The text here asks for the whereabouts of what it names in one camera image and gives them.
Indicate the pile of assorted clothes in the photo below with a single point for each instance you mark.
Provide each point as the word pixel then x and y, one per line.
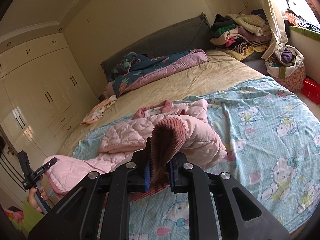
pixel 242 36

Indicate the floral bag of clothes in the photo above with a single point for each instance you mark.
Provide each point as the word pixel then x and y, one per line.
pixel 286 66

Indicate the beige curtain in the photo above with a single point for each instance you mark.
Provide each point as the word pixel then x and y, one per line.
pixel 277 27

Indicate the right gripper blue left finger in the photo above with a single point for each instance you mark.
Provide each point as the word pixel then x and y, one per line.
pixel 148 168

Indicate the dark grey headboard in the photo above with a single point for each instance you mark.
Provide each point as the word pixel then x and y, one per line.
pixel 186 35

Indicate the cream wardrobe with black handles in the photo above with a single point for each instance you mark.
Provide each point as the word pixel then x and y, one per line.
pixel 44 96

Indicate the pink quilted jacket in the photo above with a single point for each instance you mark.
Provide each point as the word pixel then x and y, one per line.
pixel 183 128

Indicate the green sleeve forearm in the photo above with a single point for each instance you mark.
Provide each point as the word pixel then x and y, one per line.
pixel 31 215

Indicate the beige bed sheet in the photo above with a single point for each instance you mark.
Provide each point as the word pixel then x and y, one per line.
pixel 220 73

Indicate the orange white small garment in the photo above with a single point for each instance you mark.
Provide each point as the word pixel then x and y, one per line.
pixel 98 111

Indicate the green window sill cushion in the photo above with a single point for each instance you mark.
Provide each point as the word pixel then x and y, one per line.
pixel 300 25

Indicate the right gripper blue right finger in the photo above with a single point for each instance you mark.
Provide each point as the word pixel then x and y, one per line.
pixel 173 171

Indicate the blue cartoon cat sheet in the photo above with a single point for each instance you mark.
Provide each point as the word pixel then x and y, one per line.
pixel 273 139

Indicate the dark floral pink quilt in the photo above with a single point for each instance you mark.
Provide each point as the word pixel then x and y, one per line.
pixel 137 70

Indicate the red box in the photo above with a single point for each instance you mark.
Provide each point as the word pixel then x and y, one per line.
pixel 311 89

